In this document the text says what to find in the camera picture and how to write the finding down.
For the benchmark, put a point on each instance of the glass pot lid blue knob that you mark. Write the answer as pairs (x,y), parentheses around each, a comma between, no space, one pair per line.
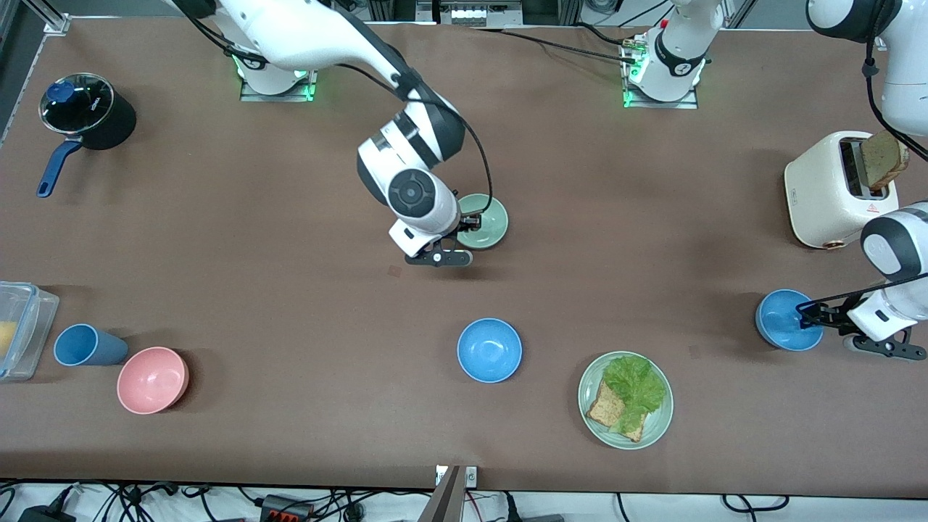
(80,101)

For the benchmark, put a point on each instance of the pink bowl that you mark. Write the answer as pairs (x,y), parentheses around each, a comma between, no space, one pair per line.
(152,380)

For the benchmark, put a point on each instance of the green lettuce leaf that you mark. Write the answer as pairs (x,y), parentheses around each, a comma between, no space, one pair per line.
(634,384)

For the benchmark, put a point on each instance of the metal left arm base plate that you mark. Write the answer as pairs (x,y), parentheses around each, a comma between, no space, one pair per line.
(689,105)

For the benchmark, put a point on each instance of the brown bread slice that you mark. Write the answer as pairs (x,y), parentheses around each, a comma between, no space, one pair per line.
(603,409)

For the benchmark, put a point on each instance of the black power adapter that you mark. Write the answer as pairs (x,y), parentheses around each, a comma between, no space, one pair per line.
(43,515)

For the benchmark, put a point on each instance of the blue bowl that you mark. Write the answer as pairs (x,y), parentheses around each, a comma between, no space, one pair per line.
(776,319)
(489,350)

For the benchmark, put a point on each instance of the yellow food piece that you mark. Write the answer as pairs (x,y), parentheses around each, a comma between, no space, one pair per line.
(6,341)

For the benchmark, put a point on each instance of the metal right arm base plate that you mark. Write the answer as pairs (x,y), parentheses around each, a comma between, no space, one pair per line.
(290,96)

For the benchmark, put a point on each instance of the clear plastic container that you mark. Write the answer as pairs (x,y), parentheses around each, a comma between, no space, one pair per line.
(29,319)

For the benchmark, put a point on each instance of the white metal bracket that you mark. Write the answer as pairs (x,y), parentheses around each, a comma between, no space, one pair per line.
(471,476)

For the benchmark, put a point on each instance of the green plate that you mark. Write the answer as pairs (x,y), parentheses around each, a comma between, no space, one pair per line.
(656,428)

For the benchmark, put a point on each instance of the grey camera stand bar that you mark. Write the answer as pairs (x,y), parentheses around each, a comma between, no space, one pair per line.
(444,500)

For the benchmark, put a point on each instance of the aluminium frame profile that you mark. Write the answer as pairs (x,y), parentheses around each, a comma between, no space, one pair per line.
(51,18)

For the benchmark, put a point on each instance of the black power strip red switches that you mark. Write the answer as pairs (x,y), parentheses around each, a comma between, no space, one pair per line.
(286,509)

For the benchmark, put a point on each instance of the green bowl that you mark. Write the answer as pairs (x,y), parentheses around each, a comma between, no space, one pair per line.
(493,225)

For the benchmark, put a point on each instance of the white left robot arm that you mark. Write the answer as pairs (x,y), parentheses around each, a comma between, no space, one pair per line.
(899,246)

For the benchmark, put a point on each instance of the grey control box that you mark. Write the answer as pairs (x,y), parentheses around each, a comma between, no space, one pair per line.
(471,13)

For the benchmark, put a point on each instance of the blue cup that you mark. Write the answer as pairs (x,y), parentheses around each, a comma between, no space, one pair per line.
(90,346)

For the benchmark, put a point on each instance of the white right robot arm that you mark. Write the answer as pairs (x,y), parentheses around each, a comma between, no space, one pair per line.
(304,36)

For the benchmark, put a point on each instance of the brown toast slice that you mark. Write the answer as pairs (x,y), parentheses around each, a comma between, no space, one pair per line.
(884,159)

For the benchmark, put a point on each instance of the cream white toaster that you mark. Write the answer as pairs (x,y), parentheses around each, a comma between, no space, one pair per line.
(819,188)

